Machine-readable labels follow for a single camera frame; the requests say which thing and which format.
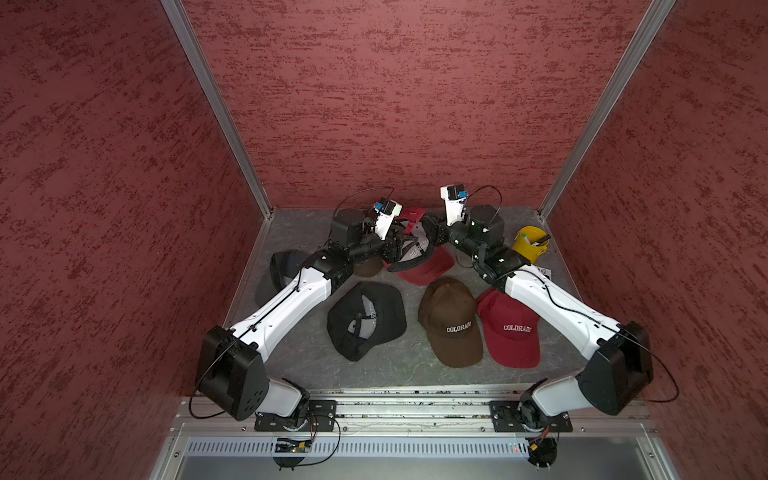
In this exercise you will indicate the dark brown cap back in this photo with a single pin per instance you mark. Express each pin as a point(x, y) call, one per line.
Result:
point(369, 267)

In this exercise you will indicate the black marker in bucket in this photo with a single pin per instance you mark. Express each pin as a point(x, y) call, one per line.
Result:
point(542, 241)

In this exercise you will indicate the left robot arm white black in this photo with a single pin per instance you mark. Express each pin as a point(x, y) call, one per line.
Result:
point(231, 370)

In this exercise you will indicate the left corner aluminium profile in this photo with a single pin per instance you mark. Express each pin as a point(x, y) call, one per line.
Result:
point(192, 48)

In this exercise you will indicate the aluminium rail frame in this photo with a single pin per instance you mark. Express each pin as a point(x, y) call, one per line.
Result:
point(461, 422)

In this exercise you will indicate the red cap with white logo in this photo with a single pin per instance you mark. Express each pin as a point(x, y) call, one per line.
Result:
point(510, 330)

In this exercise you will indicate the yellow plastic bucket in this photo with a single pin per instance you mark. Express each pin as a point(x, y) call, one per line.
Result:
point(523, 243)

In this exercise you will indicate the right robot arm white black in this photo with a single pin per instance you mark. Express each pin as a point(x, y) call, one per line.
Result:
point(619, 360)

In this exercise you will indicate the right corner aluminium profile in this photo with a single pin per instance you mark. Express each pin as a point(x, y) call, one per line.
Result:
point(646, 31)

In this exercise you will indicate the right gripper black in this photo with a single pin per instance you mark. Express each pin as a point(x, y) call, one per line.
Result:
point(438, 226)

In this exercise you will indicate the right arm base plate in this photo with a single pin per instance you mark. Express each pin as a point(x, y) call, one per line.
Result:
point(525, 417)

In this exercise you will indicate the white staples box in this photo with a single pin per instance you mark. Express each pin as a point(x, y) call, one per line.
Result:
point(545, 271)

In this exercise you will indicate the black cap front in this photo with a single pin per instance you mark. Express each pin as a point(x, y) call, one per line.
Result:
point(368, 315)

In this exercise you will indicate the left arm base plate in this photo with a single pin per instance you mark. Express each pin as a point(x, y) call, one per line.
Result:
point(311, 416)

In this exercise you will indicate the dark grey cap left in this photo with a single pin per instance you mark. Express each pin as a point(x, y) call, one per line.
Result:
point(283, 267)

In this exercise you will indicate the corner aluminium profile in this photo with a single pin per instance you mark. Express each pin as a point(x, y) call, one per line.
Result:
point(646, 31)
point(192, 48)

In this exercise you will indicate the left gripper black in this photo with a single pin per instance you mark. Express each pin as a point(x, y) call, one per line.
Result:
point(392, 249)

